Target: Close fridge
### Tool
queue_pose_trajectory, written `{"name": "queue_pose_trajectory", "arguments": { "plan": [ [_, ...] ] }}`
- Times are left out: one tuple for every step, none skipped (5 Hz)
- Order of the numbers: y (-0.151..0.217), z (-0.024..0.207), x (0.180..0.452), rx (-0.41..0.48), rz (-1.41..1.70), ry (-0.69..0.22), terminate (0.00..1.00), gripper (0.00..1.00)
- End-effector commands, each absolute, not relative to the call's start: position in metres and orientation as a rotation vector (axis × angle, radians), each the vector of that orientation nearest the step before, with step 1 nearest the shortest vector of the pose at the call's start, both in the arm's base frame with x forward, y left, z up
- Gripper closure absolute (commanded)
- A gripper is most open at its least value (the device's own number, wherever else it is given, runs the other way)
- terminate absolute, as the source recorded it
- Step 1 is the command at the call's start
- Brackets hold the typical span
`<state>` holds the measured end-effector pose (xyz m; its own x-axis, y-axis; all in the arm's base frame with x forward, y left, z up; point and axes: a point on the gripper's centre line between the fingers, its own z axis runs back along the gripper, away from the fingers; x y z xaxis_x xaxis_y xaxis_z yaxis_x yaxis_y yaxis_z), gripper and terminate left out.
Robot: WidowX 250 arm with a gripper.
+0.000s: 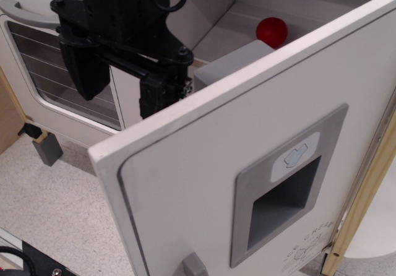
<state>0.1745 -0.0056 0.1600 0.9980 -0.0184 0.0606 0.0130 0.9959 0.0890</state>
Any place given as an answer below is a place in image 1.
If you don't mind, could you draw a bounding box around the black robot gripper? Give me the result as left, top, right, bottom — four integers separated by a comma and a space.
50, 0, 194, 119

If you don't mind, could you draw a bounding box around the white toy fridge door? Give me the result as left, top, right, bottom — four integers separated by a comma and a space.
88, 0, 395, 275

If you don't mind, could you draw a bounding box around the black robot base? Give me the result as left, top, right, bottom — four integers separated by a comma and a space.
0, 240, 78, 276

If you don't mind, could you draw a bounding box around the white toy oven door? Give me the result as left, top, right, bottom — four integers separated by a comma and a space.
1, 11, 125, 146

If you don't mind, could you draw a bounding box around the grey cabinet leg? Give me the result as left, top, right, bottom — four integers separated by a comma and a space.
32, 133, 64, 166

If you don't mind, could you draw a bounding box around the red ball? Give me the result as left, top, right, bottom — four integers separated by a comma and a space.
256, 17, 288, 49

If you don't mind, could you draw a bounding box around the grey oven door handle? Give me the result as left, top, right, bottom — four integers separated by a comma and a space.
1, 0, 60, 30

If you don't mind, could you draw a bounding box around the grey fridge door handle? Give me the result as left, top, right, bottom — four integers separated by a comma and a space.
182, 252, 209, 276

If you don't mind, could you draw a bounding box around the wooden cabinet side post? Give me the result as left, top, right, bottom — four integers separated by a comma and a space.
321, 96, 395, 275

